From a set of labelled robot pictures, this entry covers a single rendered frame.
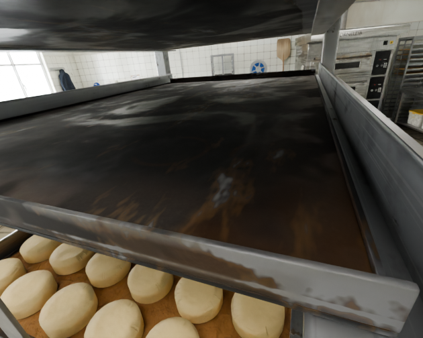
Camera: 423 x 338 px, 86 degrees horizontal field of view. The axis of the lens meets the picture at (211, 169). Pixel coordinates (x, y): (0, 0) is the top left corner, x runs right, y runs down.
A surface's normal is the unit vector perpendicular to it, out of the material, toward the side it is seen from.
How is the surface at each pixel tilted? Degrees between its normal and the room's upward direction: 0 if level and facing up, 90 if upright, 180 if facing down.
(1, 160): 0
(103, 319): 0
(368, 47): 90
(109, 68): 90
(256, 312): 0
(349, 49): 90
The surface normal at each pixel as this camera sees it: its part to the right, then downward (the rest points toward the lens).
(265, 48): -0.10, 0.44
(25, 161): -0.08, -0.90
